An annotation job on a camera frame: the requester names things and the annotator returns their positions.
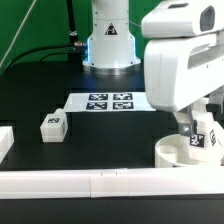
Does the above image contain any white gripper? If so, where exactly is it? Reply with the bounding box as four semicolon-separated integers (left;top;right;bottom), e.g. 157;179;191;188
144;33;224;137

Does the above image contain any white round stool seat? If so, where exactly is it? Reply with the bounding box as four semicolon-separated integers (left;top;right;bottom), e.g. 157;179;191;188
155;134;217;168

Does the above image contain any white marker sheet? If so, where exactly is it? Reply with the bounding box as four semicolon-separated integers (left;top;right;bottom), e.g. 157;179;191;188
64;92;154;112

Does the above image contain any white front barrier bar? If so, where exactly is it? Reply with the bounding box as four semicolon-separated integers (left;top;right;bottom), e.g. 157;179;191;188
0;166;224;199

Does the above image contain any white left barrier block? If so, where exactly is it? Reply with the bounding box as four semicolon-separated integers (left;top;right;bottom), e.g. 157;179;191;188
0;126;14;163

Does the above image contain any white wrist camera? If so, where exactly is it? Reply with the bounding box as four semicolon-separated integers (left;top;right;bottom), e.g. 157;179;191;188
141;0;224;38

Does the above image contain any black cable bundle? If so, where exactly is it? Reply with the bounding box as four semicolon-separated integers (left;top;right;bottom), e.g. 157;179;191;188
0;0;88;73

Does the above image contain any white thin cable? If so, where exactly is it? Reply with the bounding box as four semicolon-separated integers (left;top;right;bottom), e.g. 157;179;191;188
0;0;38;69

